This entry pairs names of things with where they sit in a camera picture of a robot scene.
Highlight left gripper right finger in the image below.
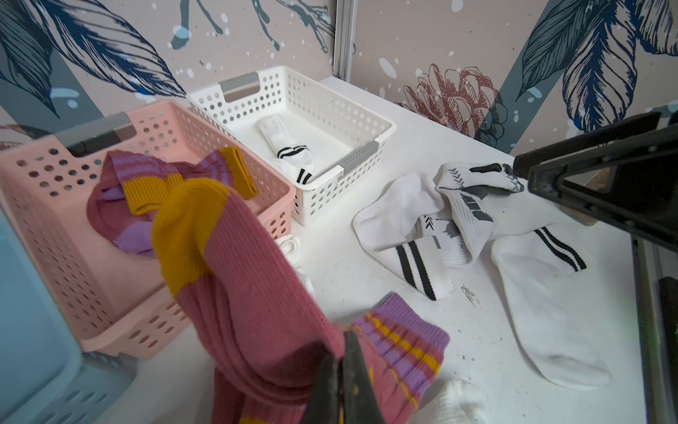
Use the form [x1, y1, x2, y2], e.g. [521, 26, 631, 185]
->
[342, 330, 385, 424]

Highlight crumpled white sock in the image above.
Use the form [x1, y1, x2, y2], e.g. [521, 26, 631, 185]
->
[275, 234, 315, 299]

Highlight white grey sport sock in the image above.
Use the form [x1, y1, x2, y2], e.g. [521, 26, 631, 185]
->
[418, 163, 524, 269]

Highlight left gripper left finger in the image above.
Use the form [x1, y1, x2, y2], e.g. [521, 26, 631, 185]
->
[300, 353, 344, 424]

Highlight white plastic basket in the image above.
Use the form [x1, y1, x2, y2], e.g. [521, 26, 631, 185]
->
[186, 66, 397, 224]

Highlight purple yellow striped sock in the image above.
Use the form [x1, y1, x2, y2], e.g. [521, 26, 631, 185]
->
[152, 178, 450, 423]

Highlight white sock two black stripes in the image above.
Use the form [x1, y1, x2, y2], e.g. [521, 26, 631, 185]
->
[257, 114, 316, 173]

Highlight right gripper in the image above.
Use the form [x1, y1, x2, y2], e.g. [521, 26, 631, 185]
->
[514, 111, 677, 251]

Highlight blue plastic basket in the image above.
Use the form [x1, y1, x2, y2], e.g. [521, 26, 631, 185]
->
[1, 217, 137, 423]

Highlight small white ankle sock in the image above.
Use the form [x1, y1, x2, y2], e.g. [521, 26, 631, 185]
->
[410, 379, 490, 424]

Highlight plain white sock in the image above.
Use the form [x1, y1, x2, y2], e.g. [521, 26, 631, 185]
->
[352, 172, 454, 301]

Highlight pink plastic basket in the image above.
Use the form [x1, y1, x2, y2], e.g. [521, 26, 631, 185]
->
[1, 101, 296, 360]

